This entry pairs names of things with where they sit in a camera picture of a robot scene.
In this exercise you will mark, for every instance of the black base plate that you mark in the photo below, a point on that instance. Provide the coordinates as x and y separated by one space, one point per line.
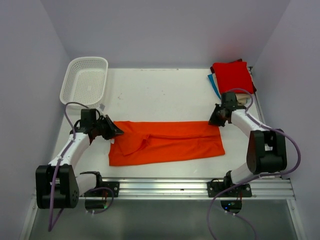
107 189
225 189

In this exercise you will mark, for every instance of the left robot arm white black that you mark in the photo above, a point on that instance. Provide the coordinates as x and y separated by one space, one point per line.
57 186

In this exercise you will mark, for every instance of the folded blue t shirt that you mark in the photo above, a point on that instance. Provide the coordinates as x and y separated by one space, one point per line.
213 81

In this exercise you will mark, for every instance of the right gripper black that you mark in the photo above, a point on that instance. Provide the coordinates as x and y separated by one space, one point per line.
213 120

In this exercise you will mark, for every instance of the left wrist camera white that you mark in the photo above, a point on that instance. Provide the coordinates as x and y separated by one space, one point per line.
102 107

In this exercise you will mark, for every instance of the orange t shirt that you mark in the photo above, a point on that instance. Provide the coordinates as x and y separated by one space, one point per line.
161 142

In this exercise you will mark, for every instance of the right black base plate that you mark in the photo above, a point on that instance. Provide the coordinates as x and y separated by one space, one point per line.
225 189

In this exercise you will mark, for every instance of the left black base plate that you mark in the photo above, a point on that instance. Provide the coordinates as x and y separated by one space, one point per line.
107 189

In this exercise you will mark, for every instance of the folded dark red t shirt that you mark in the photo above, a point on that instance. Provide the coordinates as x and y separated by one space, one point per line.
251 75

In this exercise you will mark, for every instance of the folded beige t shirt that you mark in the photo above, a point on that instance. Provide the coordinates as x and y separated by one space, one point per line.
244 99

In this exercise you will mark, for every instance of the white plastic basket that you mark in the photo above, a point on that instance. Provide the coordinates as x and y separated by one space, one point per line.
85 81

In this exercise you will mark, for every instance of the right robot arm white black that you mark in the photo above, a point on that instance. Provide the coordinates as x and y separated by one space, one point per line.
266 151

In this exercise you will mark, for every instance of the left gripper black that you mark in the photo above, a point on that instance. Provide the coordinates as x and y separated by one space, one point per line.
113 130

